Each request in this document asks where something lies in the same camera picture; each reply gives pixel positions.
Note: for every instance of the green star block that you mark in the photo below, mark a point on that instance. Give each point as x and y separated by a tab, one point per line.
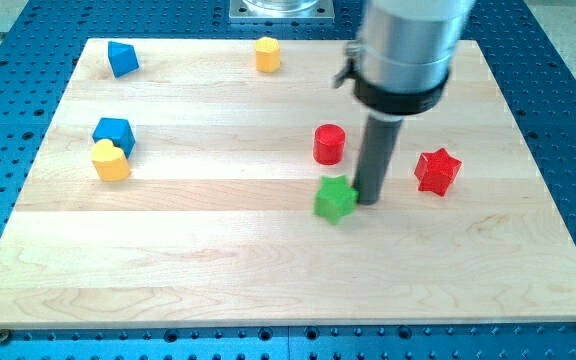
334	199

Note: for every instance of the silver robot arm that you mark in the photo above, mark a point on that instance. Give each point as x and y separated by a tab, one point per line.
400	59

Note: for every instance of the red star block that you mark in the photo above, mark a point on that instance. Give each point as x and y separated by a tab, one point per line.
436	171

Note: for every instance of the blue cube block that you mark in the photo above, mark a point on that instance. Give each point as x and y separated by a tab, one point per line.
118	131

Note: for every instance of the red cylinder block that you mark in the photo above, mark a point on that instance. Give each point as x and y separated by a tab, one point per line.
329	143

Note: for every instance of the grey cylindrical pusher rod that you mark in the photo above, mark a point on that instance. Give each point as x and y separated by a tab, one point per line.
378	143

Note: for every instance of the wooden board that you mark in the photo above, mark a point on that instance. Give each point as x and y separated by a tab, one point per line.
215	224

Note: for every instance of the yellow hexagon block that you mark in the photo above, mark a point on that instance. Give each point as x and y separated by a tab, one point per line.
267	54

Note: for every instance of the yellow heart block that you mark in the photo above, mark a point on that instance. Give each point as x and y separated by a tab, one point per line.
109	161

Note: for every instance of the blue triangular prism block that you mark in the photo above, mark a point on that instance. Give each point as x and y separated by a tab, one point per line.
122	58

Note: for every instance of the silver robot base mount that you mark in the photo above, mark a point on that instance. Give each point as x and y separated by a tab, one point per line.
255	11

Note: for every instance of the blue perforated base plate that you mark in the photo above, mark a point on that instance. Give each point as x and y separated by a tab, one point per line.
41	48

